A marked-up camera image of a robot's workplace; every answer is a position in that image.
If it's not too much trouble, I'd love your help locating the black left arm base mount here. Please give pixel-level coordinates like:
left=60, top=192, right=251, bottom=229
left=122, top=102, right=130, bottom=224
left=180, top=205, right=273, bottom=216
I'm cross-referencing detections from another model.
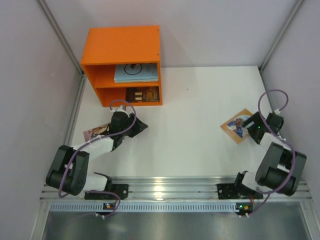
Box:
left=84, top=183, right=130, bottom=201

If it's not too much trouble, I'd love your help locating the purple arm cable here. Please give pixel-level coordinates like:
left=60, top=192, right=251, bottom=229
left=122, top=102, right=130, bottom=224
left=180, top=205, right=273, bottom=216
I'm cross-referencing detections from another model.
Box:
left=58, top=99, right=138, bottom=221
left=239, top=89, right=297, bottom=218

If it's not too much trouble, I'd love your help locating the orange illustrated book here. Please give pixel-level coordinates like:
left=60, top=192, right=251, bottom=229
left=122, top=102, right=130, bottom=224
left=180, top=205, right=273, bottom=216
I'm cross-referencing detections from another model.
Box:
left=220, top=108, right=253, bottom=144

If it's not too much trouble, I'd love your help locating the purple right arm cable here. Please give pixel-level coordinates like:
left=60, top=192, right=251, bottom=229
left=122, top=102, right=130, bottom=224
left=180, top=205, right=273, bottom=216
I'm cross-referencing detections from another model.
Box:
left=239, top=89, right=297, bottom=218

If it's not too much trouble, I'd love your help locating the light blue cat book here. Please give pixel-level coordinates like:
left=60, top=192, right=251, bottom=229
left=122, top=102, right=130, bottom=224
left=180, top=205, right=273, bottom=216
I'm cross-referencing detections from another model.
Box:
left=113, top=63, right=159, bottom=84

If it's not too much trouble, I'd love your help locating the slotted grey cable duct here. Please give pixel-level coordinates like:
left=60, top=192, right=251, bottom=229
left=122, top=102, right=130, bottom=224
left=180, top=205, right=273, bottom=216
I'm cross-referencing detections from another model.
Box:
left=50, top=202, right=253, bottom=213

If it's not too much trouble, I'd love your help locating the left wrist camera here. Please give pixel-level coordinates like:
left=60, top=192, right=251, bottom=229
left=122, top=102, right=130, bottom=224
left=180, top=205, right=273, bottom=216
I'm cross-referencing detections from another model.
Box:
left=110, top=105, right=128, bottom=115

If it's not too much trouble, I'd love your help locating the aluminium corner post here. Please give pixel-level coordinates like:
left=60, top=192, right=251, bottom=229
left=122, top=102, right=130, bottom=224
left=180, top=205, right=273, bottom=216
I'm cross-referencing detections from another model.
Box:
left=258, top=0, right=307, bottom=73
left=37, top=0, right=85, bottom=76

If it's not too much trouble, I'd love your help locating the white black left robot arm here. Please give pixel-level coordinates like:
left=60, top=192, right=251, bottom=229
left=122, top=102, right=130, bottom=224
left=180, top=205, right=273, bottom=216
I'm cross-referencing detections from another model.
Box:
left=45, top=110, right=149, bottom=196

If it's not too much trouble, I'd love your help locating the right aluminium corner post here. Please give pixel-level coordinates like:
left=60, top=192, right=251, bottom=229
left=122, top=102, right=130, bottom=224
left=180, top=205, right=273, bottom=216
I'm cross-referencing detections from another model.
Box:
left=258, top=0, right=307, bottom=73

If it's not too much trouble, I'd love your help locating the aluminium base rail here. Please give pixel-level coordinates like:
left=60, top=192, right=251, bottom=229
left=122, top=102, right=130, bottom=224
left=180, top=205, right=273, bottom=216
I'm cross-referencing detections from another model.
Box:
left=40, top=176, right=312, bottom=202

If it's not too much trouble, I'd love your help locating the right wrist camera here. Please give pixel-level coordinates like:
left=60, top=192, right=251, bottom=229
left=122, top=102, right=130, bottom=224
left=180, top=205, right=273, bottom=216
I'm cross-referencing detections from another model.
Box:
left=273, top=108, right=281, bottom=115

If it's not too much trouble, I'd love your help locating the dark brown sunset book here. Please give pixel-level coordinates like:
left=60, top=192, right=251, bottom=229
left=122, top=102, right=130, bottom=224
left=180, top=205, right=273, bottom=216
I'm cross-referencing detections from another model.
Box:
left=125, top=86, right=160, bottom=103

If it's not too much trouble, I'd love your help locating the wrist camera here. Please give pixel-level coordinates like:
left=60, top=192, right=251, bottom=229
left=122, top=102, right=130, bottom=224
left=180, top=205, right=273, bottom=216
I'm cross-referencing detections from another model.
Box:
left=273, top=108, right=281, bottom=115
left=110, top=105, right=128, bottom=115

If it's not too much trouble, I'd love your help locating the left aluminium corner post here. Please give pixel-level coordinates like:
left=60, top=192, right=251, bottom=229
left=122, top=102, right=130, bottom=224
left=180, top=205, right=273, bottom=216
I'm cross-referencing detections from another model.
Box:
left=37, top=0, right=85, bottom=76

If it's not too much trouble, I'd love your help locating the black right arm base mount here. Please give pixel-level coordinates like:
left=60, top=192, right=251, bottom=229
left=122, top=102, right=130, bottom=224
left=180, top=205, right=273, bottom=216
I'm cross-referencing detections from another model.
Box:
left=216, top=183, right=264, bottom=200

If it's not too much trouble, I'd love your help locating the pink illustrated fairy-tale book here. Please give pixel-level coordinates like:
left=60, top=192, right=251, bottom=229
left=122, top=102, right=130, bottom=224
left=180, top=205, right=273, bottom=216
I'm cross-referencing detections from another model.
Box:
left=83, top=123, right=110, bottom=142

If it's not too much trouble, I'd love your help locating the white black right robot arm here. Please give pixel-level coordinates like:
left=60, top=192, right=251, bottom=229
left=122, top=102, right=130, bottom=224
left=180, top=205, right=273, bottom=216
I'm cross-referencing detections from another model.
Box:
left=234, top=112, right=307, bottom=199

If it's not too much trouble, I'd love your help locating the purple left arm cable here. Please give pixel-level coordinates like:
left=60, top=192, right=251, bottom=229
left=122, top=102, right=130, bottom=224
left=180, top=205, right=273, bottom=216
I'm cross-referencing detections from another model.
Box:
left=58, top=99, right=138, bottom=221

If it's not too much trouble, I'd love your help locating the orange two-shelf cabinet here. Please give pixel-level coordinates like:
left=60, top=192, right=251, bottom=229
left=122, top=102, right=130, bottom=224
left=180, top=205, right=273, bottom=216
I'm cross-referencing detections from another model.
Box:
left=80, top=25, right=163, bottom=107

